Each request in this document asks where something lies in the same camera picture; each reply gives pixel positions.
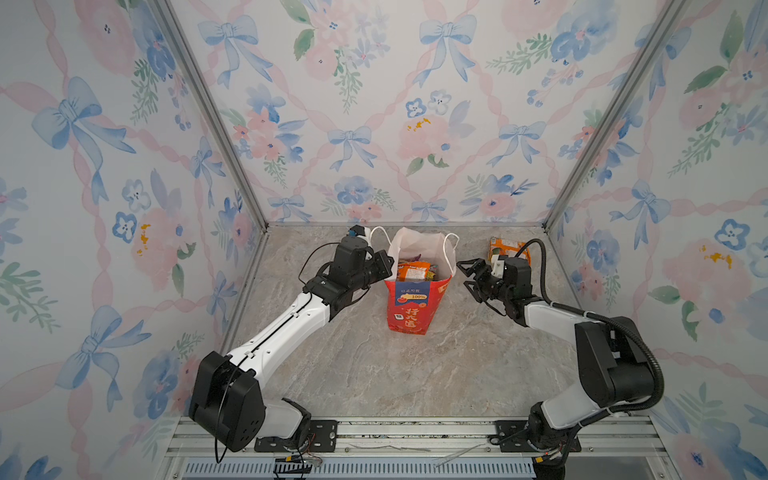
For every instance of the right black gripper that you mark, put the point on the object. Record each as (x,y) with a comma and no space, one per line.
(480,265)

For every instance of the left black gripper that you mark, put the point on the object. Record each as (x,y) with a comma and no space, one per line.
(377,259)

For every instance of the red paper bag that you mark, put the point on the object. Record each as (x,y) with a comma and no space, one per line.
(412,306)

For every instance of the orange snack pack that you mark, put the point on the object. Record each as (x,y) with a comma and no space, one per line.
(499,246)
(416,271)

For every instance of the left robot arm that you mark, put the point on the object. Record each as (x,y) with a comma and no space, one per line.
(227,399)

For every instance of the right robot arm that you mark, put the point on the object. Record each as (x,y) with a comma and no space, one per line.
(617,371)

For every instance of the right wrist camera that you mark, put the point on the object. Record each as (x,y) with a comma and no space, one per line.
(498,263)

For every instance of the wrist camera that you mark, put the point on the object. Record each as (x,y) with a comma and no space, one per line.
(357,231)
(498,263)

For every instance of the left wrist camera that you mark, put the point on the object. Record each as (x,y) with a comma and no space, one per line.
(357,231)

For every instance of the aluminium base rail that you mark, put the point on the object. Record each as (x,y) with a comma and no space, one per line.
(425,448)

